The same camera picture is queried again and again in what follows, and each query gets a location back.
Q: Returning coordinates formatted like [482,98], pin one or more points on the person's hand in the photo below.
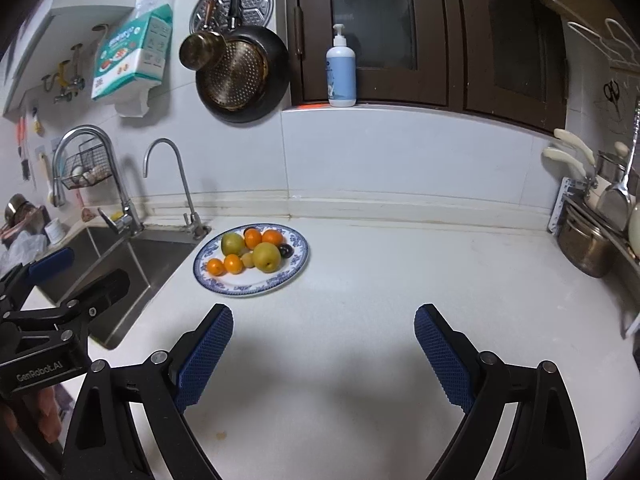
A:
[49,422]

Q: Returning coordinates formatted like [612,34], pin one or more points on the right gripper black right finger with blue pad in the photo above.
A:
[544,440]

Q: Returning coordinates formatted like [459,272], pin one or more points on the brass small saucepan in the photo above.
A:
[204,46]

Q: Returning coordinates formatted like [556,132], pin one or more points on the orange tangerine on plate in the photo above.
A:
[233,264]

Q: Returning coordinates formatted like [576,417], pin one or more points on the tissue paper pack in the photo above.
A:
[133,60]

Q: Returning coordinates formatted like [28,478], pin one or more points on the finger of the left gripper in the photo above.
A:
[95,298]
[18,283]

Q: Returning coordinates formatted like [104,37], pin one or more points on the cream knife handle lower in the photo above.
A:
[561,156]

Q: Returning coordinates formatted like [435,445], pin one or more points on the large yellow-green pear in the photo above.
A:
[267,257]

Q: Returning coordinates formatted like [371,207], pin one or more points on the blue white porcelain plate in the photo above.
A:
[252,281]

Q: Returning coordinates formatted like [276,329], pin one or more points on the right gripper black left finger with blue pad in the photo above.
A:
[103,442]

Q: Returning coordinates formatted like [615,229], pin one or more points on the large orange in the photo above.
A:
[272,236]

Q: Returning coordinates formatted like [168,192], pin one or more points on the cream knife handle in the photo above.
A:
[574,141]
[561,156]

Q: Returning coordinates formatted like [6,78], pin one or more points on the medium orange tangerine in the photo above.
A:
[252,238]

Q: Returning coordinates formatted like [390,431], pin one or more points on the round steamer rack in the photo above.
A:
[215,13]

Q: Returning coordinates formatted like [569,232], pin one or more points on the dark plum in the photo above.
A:
[286,251]

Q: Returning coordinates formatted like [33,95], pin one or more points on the white rack bracket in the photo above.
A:
[556,211]

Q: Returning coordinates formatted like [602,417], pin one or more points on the steel spatula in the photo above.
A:
[615,202]

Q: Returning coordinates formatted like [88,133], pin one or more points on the small orange tangerine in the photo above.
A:
[215,267]

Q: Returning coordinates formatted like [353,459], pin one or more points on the wire basket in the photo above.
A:
[88,166]

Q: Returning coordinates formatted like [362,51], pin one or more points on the black frying pan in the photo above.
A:
[251,78]

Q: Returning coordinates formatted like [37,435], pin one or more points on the small brown-yellow fruit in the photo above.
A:
[247,260]

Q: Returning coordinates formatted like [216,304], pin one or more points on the green pear left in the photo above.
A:
[232,243]

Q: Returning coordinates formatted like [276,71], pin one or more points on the blue lotion pump bottle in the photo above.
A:
[341,75]

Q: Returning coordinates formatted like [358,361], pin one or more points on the steel pot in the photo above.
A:
[584,245]

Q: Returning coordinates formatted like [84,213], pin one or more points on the cream knife handle upper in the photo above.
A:
[574,141]

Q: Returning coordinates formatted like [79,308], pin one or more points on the tall steel faucet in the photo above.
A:
[129,220]

